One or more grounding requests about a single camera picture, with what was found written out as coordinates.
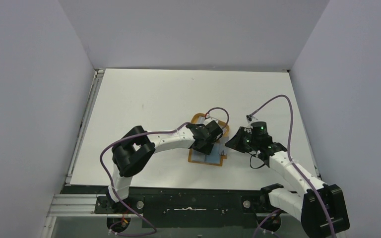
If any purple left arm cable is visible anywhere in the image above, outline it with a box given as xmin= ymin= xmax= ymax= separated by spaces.
xmin=99 ymin=107 xmax=230 ymax=237

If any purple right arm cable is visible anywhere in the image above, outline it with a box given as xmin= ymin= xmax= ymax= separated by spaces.
xmin=245 ymin=94 xmax=337 ymax=238

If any aluminium side rail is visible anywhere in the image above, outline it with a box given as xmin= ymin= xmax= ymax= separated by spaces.
xmin=64 ymin=68 xmax=106 ymax=185

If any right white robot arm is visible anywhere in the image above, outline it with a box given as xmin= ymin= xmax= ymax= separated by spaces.
xmin=225 ymin=121 xmax=350 ymax=238

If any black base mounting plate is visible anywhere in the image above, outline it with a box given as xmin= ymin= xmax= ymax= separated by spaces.
xmin=94 ymin=185 xmax=292 ymax=232

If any tan oval tray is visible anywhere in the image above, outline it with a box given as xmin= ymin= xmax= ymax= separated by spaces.
xmin=190 ymin=113 xmax=230 ymax=144

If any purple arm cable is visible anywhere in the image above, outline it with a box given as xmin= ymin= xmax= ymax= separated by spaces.
xmin=99 ymin=107 xmax=230 ymax=237
xmin=245 ymin=94 xmax=337 ymax=238

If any orange leather card holder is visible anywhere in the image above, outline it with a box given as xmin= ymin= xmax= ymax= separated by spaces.
xmin=188 ymin=143 xmax=228 ymax=167

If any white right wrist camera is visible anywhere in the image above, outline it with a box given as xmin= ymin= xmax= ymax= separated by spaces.
xmin=246 ymin=115 xmax=259 ymax=127

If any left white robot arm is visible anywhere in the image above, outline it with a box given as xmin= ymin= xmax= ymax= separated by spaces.
xmin=107 ymin=119 xmax=224 ymax=213

